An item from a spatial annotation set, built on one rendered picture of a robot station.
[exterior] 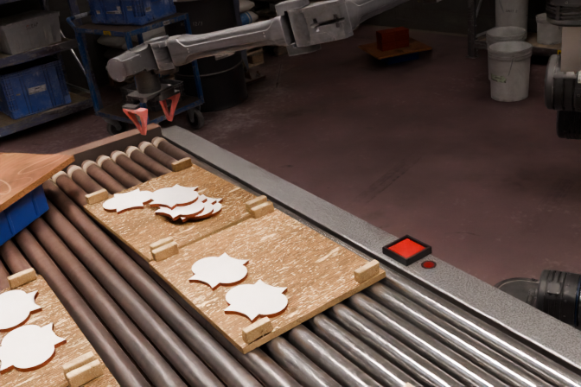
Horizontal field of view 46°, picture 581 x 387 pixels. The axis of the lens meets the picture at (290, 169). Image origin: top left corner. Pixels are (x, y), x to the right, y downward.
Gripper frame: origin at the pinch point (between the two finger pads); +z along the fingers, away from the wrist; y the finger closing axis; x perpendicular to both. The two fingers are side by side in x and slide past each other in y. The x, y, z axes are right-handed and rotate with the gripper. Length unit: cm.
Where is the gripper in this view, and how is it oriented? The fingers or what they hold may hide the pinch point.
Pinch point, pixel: (156, 124)
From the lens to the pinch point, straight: 173.3
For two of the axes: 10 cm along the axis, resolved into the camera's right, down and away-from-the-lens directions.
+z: 1.0, 9.0, 4.2
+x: -8.4, -1.5, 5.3
